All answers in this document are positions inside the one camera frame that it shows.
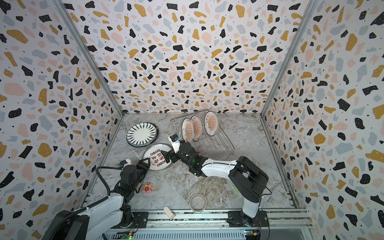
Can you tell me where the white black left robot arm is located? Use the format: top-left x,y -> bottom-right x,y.
43,158 -> 151,240

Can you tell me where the pink eraser block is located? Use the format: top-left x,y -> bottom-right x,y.
164,207 -> 175,221

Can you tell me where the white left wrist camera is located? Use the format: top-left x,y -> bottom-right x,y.
119,159 -> 132,169

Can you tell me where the pink toy figure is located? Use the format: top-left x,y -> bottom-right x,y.
142,183 -> 154,194

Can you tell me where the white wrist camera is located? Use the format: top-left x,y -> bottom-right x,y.
119,159 -> 132,169
169,134 -> 181,154

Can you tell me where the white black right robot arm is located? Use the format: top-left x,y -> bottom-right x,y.
161,141 -> 269,227

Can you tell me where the orange sunburst plate rear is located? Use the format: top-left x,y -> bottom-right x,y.
204,111 -> 219,137

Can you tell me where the aluminium corner post right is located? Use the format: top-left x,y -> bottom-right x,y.
260,0 -> 319,118

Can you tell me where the aluminium corner post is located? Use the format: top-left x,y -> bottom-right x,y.
49,0 -> 124,118
260,0 -> 319,118

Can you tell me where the stainless wire dish rack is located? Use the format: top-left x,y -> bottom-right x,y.
170,110 -> 235,161

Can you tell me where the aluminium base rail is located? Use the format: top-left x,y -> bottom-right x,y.
56,208 -> 316,240

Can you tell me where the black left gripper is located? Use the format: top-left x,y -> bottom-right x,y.
130,157 -> 149,192

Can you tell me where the white striped plate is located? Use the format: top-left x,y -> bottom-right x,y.
126,122 -> 159,148

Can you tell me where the clear tape ring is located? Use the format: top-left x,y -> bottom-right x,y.
188,193 -> 208,214

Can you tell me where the orange sunburst plate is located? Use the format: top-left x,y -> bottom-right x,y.
204,111 -> 219,137
191,115 -> 203,142
182,118 -> 194,143

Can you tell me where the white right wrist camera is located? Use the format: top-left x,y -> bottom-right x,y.
169,134 -> 181,154

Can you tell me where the orange sunburst plate front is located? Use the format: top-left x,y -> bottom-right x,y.
182,118 -> 194,143

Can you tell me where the aluminium corner post left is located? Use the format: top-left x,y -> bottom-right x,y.
49,0 -> 124,118

